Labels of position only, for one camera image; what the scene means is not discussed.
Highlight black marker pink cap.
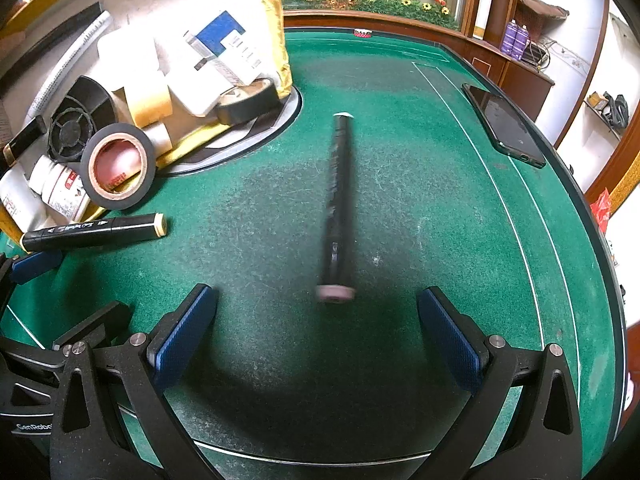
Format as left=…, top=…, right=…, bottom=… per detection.
left=316, top=112, right=356, bottom=304

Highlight black plastic spool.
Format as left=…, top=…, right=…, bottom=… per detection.
left=48, top=76, right=117, bottom=164

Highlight black tape roll red core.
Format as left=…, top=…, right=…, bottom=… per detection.
left=79, top=122, right=156, bottom=210

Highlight white medicine bottle red label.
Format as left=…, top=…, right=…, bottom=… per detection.
left=28, top=155, right=90, bottom=222

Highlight yellow cardboard box tray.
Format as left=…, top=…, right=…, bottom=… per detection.
left=1, top=0, right=293, bottom=238

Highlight black tape roll beige core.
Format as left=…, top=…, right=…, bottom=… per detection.
left=214, top=78, right=280, bottom=126

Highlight blue white medicine box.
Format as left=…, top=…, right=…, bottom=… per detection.
left=183, top=10, right=262, bottom=86

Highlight black marker gold cap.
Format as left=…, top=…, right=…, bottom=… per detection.
left=21, top=212, right=168, bottom=252

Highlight round table centre panel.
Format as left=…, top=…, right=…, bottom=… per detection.
left=160, top=88, right=303, bottom=178

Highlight black smartphone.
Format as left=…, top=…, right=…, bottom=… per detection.
left=461, top=84, right=546, bottom=168

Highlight purple spray cans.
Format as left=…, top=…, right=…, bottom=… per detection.
left=500, top=20, right=529, bottom=61

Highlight white pvc tube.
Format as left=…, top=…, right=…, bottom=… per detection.
left=23, top=11, right=113, bottom=126

